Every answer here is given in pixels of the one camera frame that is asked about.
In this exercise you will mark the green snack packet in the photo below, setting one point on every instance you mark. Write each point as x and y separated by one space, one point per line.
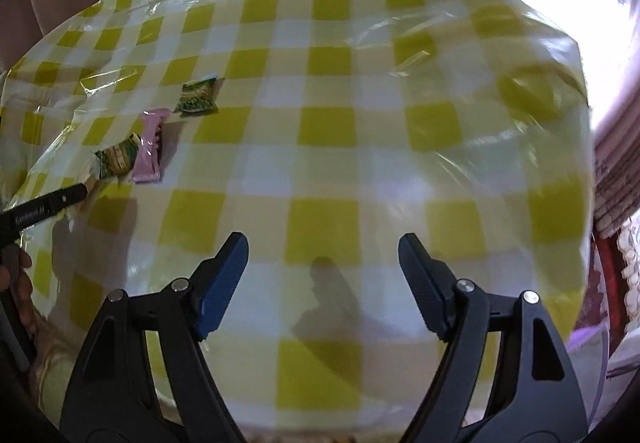
197 95
117 155

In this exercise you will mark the pink patterned cloth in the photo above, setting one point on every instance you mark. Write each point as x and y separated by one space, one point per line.
617 138

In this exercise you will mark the person's left hand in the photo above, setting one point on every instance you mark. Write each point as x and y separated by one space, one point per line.
17 283

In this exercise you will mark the translucent plastic box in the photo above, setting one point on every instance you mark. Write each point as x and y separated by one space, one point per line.
590 363

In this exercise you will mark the red wooden frame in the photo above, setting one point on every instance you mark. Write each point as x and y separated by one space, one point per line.
607 273

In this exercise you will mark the yellow checkered plastic tablecloth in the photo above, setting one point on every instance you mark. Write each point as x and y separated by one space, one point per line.
350 98

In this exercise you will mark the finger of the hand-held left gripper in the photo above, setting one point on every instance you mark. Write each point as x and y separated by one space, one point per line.
70 195

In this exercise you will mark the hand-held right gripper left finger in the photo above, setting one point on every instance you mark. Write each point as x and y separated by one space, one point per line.
225 288

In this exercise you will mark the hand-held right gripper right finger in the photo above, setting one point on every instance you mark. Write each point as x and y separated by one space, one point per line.
425 288

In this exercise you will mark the pink snack packet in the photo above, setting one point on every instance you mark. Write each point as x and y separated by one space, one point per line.
148 145

